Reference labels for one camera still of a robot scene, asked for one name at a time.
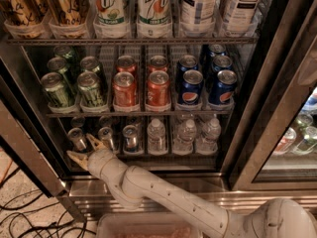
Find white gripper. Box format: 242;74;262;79
66;133;123;182

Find redbull can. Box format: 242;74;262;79
123;125;139;153
98;127;116;151
127;116;142;127
70;117;85;128
98;116;113;128
67;128;88;153

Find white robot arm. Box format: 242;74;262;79
67;135;317;238

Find front right green can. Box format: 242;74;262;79
77;71;105;107

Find front left orange can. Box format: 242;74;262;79
113;71;137;107

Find orange can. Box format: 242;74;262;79
147;70;170;106
113;71;137;107
116;56;137;75
148;55;168;72

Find open left fridge door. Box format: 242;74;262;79
0;77;86;222

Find front left green can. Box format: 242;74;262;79
41;72;74;108

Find front right orange can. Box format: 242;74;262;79
147;70;170;106

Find middle right green can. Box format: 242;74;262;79
80;56;106;83

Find middle left green can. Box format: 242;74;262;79
47;57;74;86

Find rear left orange can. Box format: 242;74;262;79
116;56;137;75

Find rear green can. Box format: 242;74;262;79
53;46;77;63

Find rear right orange can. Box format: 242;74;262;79
148;55;168;72

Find front left pepsi can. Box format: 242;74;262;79
177;69;204;105

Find pepsi can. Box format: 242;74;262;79
212;56;233;72
208;69;237;105
177;69;204;105
176;55;198;80
207;44;227;58

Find rear left pepsi can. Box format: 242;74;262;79
176;55;198;80

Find front right pepsi can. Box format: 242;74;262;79
208;69;237;105

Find right gold lacroix can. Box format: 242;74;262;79
47;0;90;27

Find gold lacroix can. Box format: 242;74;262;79
47;0;90;27
0;0;49;26

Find middle right pepsi can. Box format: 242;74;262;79
212;56;233;72

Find rear right pepsi can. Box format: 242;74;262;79
207;44;227;58

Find left gold lacroix can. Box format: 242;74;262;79
0;0;49;26

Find red can behind glass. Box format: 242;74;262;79
272;127;297;156

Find left clear water bottle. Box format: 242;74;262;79
147;118;166;156

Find clear water bottle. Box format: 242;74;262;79
147;118;166;156
195;118;221;155
173;119;197;155

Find left clear plastic bin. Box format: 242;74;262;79
96;212;203;238

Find middle clear water bottle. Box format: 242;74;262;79
173;119;197;155

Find right clear water bottle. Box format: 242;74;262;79
195;118;221;155

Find left 7up bottle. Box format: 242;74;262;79
95;0;127;26

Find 7up bottle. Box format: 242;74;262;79
95;0;127;26
138;0;169;26

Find right 7up bottle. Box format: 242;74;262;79
138;0;169;26

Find left tea bottle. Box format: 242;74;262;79
180;0;216;25

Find tea bottle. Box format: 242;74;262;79
219;0;260;27
180;0;216;25

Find right tea bottle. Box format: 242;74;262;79
219;0;260;27

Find middle wire fridge shelf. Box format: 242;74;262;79
46;110;232;118

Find wire fridge shelf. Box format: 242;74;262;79
46;110;232;118
6;37;259;46

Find orange floor cable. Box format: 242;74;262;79
0;148;15;187

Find black floor cables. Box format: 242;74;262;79
0;166;97;238

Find upper wire fridge shelf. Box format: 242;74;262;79
6;37;259;46

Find steel fridge door frame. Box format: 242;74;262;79
221;0;317;191

